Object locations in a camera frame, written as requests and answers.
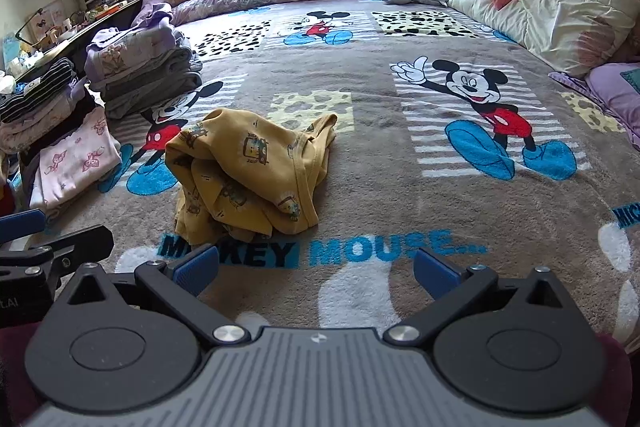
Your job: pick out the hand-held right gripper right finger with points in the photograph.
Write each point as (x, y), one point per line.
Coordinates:
(434, 276)

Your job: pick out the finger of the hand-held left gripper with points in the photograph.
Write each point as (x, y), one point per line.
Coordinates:
(80, 246)
(20, 225)

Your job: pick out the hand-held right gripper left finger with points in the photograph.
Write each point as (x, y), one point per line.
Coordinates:
(196, 271)

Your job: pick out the yellow printed shirt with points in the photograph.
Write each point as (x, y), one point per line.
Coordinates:
(240, 177)

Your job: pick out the stack of folded grey clothes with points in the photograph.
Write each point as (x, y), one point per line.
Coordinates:
(145, 72)

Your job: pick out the red cloth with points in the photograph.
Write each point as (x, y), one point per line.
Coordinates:
(5, 199)

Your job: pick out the pink floral folded garment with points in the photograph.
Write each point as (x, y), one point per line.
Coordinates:
(75, 162)

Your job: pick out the cartoon printed blanket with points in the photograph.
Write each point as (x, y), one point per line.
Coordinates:
(380, 167)

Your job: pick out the purple pillow with green patch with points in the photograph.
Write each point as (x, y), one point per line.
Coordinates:
(610, 92)

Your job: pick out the cream quilt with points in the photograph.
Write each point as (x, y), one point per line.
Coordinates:
(565, 22)

